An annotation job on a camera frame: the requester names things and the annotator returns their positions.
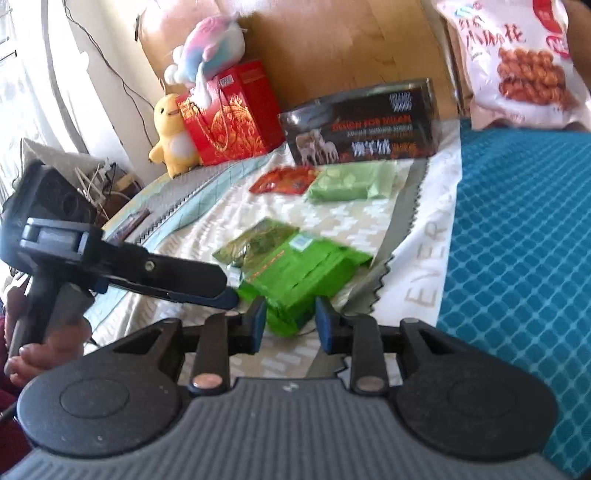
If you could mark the pink fried twist bag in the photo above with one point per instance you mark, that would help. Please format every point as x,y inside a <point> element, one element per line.
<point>517,60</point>

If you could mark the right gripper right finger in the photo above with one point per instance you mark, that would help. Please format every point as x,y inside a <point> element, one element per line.
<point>358,337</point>

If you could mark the black sheep print box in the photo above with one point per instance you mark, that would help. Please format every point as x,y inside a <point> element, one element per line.
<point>389,121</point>

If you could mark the pink blue unicorn plush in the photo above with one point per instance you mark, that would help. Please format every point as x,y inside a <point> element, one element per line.
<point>215,44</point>

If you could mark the yellow duck plush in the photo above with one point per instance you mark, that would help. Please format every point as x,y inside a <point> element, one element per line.
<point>174,148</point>

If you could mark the dark green snack packet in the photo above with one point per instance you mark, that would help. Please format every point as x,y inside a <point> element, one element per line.
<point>253,245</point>

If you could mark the bright green snack bag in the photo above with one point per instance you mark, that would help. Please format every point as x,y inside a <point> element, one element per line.
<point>290,278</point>

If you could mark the person's left hand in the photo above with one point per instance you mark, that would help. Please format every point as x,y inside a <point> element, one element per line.
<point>62,346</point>

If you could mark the light green snack packet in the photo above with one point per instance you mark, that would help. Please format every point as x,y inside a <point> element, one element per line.
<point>353,181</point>

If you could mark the blue quilted mat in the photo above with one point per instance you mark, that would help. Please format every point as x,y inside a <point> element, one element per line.
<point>518,281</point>

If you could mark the patterned bed sheet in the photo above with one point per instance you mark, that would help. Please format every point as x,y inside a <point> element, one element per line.
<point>408,235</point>

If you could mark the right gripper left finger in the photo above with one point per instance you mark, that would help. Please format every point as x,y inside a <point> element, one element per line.
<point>221,336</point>

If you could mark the smartphone in brown case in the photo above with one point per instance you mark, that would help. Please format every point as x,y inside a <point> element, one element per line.
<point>122,232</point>

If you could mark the wooden headboard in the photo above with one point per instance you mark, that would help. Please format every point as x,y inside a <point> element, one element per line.
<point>315,48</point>

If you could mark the red gift box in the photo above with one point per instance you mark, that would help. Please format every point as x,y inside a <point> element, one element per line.
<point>243,119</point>

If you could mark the red snack packet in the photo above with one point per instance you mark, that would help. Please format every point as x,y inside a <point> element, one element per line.
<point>285,180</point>

